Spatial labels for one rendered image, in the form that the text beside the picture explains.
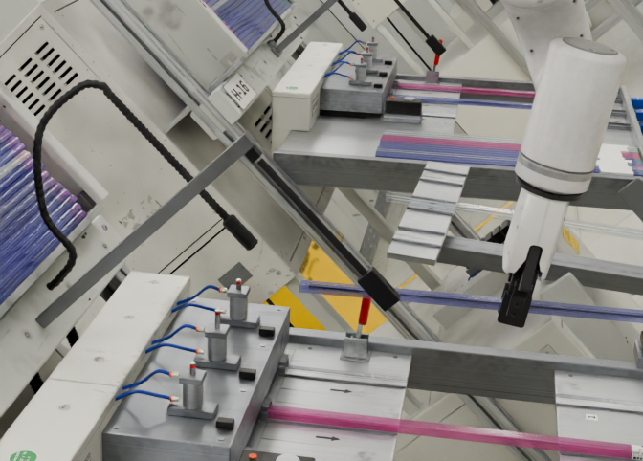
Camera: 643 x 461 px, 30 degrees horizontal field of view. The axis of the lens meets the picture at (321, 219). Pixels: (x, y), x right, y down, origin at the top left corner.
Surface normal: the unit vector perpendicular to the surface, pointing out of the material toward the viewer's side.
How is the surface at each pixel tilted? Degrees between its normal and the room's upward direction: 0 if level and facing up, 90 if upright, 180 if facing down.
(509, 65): 90
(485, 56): 90
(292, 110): 90
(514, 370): 90
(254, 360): 45
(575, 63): 73
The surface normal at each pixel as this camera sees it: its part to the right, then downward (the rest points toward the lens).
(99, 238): 0.72, -0.60
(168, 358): 0.04, -0.93
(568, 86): -0.49, 0.24
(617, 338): -0.25, 0.43
